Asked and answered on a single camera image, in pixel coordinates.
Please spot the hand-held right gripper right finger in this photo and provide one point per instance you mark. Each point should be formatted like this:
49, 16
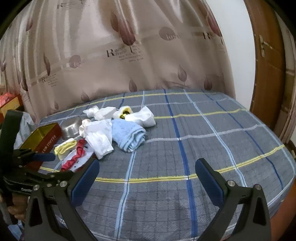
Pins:
209, 183

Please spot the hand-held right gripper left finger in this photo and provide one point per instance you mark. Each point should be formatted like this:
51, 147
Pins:
84, 183

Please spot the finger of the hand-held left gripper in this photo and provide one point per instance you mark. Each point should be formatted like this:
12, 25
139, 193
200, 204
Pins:
45, 157
46, 177

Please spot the red tin box gold inside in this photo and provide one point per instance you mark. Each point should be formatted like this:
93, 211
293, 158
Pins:
46, 142

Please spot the yellow cloth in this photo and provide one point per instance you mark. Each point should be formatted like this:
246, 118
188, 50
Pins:
64, 147

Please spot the white blue dotted cloth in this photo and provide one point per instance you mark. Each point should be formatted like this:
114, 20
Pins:
87, 155

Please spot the red cloth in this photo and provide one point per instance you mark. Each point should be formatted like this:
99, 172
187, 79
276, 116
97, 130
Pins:
77, 150

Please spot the white fluffy cloth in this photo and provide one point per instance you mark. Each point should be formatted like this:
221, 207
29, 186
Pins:
104, 148

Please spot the white printed cloth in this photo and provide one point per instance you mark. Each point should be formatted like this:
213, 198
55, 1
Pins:
98, 131

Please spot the person's left hand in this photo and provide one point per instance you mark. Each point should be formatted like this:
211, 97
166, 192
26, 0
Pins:
19, 208

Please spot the translucent plastic cover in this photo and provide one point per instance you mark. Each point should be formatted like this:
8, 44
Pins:
25, 125

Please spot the orange cardboard box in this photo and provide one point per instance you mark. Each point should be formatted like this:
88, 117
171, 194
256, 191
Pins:
9, 105

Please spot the red plastic bag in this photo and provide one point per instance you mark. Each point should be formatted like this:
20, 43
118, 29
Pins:
5, 98

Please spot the steel bowl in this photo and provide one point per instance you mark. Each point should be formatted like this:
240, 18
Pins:
70, 129

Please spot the light blue towel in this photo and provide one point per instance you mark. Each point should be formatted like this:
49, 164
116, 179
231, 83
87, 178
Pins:
129, 134

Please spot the white folded cloth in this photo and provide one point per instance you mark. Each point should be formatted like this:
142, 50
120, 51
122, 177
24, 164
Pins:
105, 113

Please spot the yellow and black item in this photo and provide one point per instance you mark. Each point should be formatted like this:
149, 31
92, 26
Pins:
124, 113

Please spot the white sock with yellow black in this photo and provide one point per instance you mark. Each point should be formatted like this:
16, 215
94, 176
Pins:
143, 117

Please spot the brown wooden door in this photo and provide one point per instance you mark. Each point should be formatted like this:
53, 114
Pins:
266, 81

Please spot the beige leaf print curtain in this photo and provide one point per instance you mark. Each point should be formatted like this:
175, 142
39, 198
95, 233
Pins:
115, 58

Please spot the wooden door frame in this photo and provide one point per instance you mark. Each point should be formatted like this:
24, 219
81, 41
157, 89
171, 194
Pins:
285, 115

